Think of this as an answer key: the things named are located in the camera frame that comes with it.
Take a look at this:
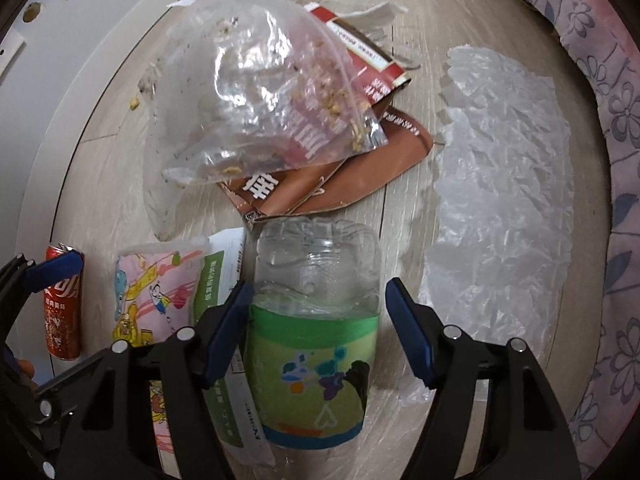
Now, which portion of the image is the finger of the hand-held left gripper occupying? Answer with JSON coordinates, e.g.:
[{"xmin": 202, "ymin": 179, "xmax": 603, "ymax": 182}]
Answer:
[
  {"xmin": 0, "ymin": 251, "xmax": 85, "ymax": 321},
  {"xmin": 32, "ymin": 349, "xmax": 118, "ymax": 413}
]

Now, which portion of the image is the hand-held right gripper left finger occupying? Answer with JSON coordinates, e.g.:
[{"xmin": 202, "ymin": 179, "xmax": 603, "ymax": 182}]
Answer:
[{"xmin": 57, "ymin": 280, "xmax": 254, "ymax": 480}]

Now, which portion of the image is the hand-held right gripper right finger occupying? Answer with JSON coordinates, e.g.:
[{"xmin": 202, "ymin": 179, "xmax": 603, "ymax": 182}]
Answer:
[{"xmin": 384, "ymin": 276, "xmax": 583, "ymax": 480}]

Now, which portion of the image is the red soda can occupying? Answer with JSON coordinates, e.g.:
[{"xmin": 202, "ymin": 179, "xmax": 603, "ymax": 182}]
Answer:
[{"xmin": 44, "ymin": 244, "xmax": 85, "ymax": 362}]

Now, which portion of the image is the green label plastic bottle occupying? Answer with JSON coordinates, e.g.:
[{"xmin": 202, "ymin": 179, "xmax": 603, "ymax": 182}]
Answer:
[{"xmin": 242, "ymin": 215, "xmax": 383, "ymax": 453}]

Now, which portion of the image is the clear zip bag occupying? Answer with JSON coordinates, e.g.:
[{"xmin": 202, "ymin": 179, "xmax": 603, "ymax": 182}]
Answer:
[{"xmin": 141, "ymin": 0, "xmax": 391, "ymax": 241}]

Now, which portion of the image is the white green paper packet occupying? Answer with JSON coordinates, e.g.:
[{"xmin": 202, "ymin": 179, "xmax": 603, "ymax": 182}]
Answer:
[{"xmin": 190, "ymin": 227, "xmax": 278, "ymax": 466}]

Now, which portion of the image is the pink cartoon printed wrapper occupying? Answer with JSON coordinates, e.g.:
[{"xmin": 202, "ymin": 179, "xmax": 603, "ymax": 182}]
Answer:
[{"xmin": 112, "ymin": 236, "xmax": 211, "ymax": 466}]

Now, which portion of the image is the white thin plastic sheet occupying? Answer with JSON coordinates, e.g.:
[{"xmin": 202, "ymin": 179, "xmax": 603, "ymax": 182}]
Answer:
[{"xmin": 400, "ymin": 45, "xmax": 576, "ymax": 408}]

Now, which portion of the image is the flattened brown carton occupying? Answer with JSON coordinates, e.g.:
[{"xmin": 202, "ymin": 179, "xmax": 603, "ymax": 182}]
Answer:
[{"xmin": 217, "ymin": 2, "xmax": 435, "ymax": 223}]

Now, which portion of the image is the purple floral blanket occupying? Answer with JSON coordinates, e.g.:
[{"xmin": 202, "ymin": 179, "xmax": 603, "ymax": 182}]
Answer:
[{"xmin": 492, "ymin": 0, "xmax": 640, "ymax": 480}]

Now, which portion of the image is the small white wall outlet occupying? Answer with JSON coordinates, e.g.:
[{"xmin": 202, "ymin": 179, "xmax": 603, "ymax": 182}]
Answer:
[{"xmin": 0, "ymin": 30, "xmax": 26, "ymax": 78}]

